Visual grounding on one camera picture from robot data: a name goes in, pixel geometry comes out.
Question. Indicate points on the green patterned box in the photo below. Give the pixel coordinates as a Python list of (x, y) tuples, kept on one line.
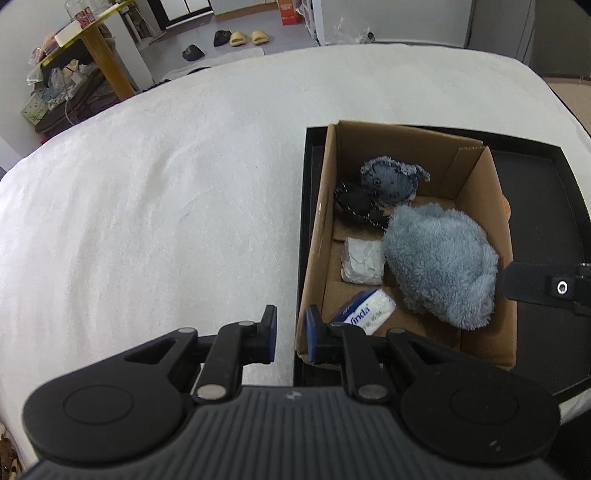
[(34, 110)]

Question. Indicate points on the white crumpled paper packet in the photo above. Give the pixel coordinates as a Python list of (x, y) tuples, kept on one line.
[(362, 261)]

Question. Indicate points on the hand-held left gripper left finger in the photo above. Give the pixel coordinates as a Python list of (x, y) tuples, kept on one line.
[(273, 323)]

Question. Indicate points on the brown cardboard box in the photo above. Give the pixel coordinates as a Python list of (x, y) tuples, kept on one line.
[(480, 184)]

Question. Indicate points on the denim plush toy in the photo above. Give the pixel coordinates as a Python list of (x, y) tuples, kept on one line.
[(388, 180)]

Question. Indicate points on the yellow round table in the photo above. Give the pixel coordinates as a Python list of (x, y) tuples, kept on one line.
[(108, 60)]

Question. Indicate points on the black tray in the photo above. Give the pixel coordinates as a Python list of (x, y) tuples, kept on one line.
[(535, 207)]

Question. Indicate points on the dark grey cabinet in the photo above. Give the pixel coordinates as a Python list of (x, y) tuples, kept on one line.
[(531, 32)]

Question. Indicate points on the white bed blanket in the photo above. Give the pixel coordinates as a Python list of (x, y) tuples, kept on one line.
[(161, 194)]

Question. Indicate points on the glass jar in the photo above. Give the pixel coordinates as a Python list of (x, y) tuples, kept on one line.
[(83, 11)]

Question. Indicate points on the grey fluffy plush toy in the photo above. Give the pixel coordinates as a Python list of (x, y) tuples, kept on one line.
[(438, 263)]

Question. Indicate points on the beige carpet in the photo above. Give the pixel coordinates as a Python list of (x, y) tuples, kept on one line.
[(575, 99)]

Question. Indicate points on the black plush toy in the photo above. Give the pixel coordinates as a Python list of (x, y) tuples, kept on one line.
[(355, 201)]

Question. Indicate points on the clear plastic bag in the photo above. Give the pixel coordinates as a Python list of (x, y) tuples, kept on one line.
[(351, 32)]

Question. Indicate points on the orange cardboard box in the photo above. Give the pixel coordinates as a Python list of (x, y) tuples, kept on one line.
[(288, 11)]

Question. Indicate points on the black framed glass door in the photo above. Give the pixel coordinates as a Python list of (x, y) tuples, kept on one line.
[(184, 8)]

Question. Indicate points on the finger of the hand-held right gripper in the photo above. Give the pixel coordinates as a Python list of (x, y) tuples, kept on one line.
[(526, 281)]

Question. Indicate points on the brown plush toy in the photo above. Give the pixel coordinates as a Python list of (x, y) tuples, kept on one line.
[(9, 452)]

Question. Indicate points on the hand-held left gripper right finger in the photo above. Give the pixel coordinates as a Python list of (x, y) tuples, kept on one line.
[(311, 332)]

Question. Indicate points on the white foam box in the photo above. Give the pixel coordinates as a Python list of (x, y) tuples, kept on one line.
[(68, 34)]

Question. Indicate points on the blue white tissue packet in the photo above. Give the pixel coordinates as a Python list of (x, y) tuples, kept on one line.
[(369, 307)]

